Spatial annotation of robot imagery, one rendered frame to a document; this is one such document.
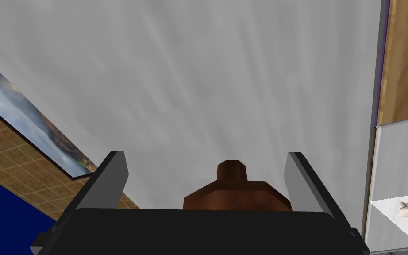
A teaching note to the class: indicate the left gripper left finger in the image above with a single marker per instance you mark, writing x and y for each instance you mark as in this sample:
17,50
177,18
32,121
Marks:
105,187

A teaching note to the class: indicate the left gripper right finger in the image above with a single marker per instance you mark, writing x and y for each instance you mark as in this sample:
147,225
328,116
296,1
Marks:
301,191

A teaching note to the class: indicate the grey cupboard door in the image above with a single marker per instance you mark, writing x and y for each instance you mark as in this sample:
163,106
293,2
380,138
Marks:
398,159

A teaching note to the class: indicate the landscape picture with dark frame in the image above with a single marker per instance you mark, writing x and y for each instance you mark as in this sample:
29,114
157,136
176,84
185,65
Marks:
16,108

